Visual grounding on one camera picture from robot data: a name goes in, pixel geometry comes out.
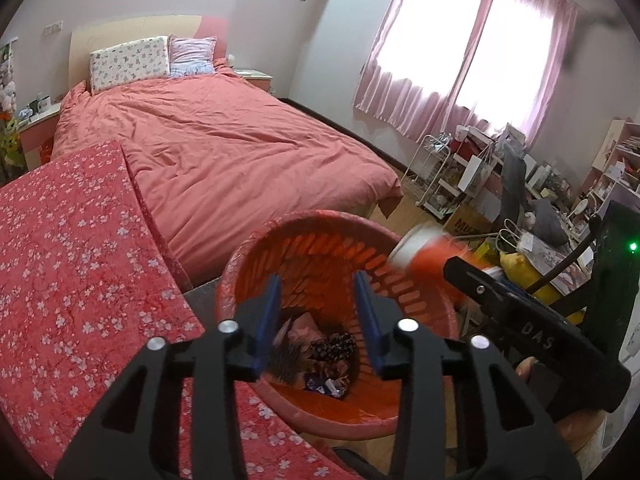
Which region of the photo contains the pink plastic bag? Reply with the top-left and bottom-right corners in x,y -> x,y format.
277,312 -> 326,356

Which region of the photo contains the yellow bag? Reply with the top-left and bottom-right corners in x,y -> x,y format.
500,250 -> 586,321

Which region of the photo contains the pink white nightstand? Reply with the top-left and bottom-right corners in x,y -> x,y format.
17,102 -> 63,166
234,67 -> 275,95

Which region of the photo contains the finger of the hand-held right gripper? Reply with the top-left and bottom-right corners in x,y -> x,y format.
444,256 -> 511,313

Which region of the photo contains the pink duvet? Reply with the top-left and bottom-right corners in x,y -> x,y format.
50,62 -> 405,281

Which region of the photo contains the grey office chair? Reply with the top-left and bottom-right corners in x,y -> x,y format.
497,150 -> 571,246

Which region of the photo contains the column of plush toys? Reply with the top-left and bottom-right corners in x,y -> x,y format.
0,40 -> 26,171

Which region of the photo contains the pink striped pillow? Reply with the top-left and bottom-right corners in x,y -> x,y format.
167,35 -> 218,78

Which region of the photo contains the red plastic basket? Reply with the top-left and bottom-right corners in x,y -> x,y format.
215,210 -> 461,438

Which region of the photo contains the beige pink headboard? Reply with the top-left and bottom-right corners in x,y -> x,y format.
69,14 -> 231,96

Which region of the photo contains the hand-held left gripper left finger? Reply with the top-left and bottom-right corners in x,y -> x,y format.
54,275 -> 282,480

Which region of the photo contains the dark floral scrunchie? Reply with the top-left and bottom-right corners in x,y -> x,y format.
307,332 -> 358,363

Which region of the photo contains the pink curtain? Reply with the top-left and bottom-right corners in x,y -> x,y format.
354,0 -> 583,143

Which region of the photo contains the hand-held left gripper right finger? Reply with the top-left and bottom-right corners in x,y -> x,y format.
352,271 -> 586,480

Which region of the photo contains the brown cardboard box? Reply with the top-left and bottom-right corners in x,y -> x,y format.
442,202 -> 493,238

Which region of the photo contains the white paper bag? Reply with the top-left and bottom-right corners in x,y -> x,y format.
459,155 -> 493,196

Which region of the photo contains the person's right hand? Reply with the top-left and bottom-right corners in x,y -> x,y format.
515,357 -> 613,461

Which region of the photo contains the white wire cart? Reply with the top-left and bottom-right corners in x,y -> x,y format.
407,134 -> 461,221

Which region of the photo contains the white floral pillow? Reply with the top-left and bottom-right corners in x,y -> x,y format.
89,35 -> 171,95

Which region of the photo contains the white pink bookshelf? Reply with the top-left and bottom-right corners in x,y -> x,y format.
582,117 -> 640,211

